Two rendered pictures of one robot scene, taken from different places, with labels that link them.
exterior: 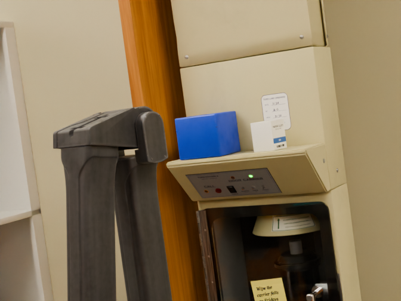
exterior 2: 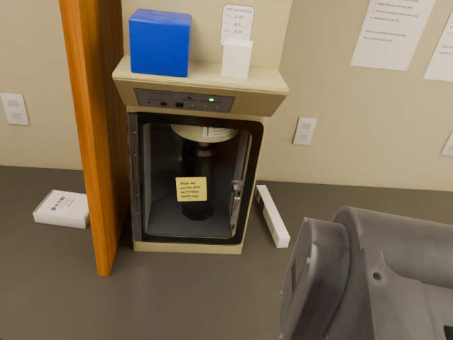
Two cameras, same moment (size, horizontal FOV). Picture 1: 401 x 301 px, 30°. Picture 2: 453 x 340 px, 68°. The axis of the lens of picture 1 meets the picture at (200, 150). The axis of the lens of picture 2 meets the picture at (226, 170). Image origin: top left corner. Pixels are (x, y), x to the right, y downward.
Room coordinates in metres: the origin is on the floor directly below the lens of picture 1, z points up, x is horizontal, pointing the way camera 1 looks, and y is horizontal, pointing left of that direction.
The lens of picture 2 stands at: (1.01, 0.24, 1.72)
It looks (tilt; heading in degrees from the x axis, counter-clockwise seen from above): 33 degrees down; 323
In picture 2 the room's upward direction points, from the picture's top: 8 degrees clockwise
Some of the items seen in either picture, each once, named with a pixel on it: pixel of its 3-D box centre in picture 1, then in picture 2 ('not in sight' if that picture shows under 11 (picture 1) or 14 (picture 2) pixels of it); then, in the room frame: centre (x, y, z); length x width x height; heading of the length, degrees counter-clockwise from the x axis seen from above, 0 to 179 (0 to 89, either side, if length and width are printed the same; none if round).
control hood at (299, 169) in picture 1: (246, 176); (201, 95); (1.57, -0.09, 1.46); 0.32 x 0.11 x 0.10; 61
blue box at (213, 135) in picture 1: (207, 135); (162, 42); (1.61, -0.02, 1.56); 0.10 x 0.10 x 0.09; 61
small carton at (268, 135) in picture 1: (268, 135); (236, 58); (1.54, -0.14, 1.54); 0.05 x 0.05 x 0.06; 52
